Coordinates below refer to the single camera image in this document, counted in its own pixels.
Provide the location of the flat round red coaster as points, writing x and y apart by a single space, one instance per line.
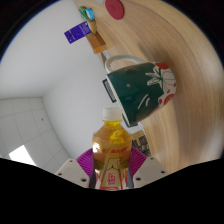
114 8

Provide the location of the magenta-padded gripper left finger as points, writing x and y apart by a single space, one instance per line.
71 170

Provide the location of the purple rectangular box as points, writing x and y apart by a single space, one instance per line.
77 32

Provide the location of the beige printed box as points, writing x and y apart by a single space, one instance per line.
141 141

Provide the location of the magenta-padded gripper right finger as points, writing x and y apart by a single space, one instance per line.
146 170

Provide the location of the green and blue small toy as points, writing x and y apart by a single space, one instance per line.
88 15

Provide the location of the bright ceiling light panel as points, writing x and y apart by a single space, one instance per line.
22 155

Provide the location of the yellow tea drink bottle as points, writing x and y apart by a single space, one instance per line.
111 150

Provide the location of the green floral ceramic mug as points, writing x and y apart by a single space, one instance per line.
140 91

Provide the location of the orange wooden block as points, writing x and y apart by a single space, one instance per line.
96 42

